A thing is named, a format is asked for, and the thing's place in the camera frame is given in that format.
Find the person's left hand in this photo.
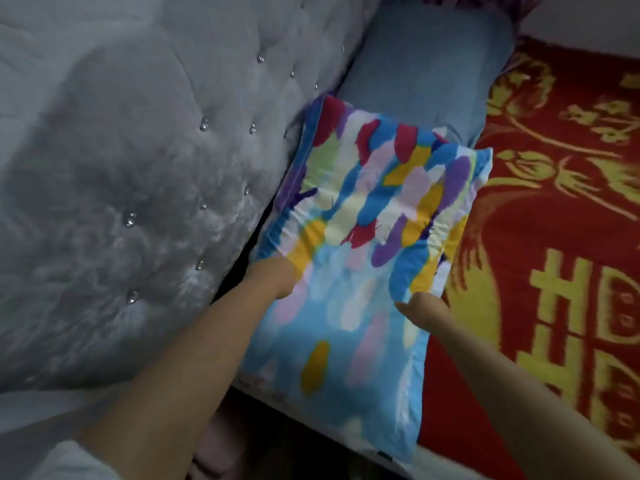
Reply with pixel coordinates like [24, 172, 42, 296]
[242, 255, 299, 301]

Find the person's right hand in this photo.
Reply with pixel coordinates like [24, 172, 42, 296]
[395, 292, 453, 331]

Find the colourful feather print pillow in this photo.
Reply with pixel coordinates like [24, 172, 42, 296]
[239, 94, 494, 464]

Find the person's left forearm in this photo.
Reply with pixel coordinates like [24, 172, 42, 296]
[75, 280, 281, 480]

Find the person's right forearm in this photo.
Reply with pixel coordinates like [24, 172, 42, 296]
[425, 309, 640, 480]

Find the red and gold bedspread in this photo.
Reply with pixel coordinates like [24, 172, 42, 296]
[417, 36, 640, 480]

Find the grey tufted velvet headboard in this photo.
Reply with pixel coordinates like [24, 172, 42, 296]
[0, 0, 386, 395]

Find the blue grey pillow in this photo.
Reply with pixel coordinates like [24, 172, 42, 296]
[334, 2, 517, 149]

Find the white sleeve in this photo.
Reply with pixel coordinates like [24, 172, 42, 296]
[27, 440, 123, 480]

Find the purple patterned fabric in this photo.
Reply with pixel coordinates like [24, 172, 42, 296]
[417, 0, 538, 20]

